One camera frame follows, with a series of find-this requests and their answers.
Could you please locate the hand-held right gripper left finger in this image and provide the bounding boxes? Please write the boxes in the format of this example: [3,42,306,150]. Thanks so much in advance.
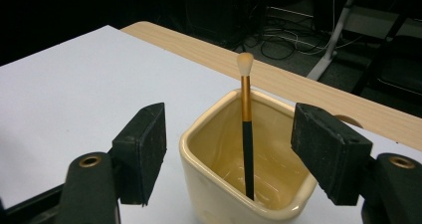
[111,102,167,207]

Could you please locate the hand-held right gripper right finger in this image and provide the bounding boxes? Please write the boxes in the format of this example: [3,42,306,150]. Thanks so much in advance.
[291,103,373,206]

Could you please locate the cream square ceramic cup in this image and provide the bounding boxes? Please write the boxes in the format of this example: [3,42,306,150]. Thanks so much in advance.
[178,88,317,224]

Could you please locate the blue gold makeup brush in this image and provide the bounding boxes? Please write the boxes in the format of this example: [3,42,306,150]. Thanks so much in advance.
[236,52,256,201]

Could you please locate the black metal stand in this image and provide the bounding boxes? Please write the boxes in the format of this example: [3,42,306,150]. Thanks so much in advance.
[351,4,422,99]

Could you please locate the white metal stand leg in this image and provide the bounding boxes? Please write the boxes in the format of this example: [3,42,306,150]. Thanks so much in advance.
[307,0,361,82]

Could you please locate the black equipment box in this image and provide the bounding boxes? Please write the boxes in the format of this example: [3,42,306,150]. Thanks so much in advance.
[185,0,267,48]

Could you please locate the floor cables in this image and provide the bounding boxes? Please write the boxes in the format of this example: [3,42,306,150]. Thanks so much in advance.
[260,24,332,61]

